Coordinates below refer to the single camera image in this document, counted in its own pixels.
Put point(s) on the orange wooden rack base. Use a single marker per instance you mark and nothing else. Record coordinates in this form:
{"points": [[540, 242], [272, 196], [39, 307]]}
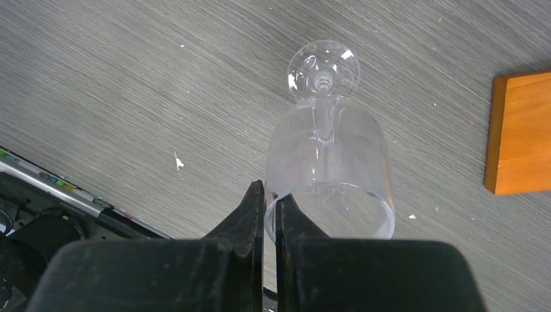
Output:
{"points": [[518, 150]]}

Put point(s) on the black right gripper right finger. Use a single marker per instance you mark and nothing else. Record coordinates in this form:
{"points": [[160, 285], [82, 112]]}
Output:
{"points": [[318, 273]]}

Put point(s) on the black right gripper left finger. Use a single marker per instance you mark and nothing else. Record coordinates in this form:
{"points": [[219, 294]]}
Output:
{"points": [[222, 271]]}

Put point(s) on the clear wine glass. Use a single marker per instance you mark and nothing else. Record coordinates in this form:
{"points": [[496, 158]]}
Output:
{"points": [[328, 152]]}

